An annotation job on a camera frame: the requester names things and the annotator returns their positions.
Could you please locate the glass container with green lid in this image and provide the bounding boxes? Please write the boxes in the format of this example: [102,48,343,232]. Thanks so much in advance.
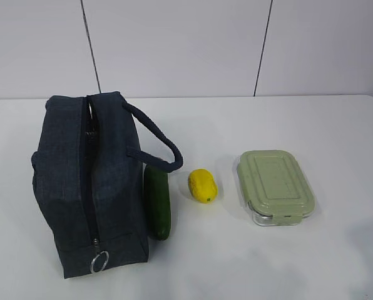
[237,150,315,226]

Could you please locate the silver zipper pull ring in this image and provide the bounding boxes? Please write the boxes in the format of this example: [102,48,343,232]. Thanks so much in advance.
[89,251,110,275]

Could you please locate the green cucumber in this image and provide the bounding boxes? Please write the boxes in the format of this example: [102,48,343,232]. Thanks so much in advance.
[143,165,171,241]

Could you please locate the dark blue fabric lunch bag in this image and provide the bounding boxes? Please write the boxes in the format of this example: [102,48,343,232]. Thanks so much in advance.
[31,91,183,278]

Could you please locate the yellow lemon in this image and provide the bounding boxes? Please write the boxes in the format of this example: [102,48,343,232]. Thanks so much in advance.
[188,169,218,204]

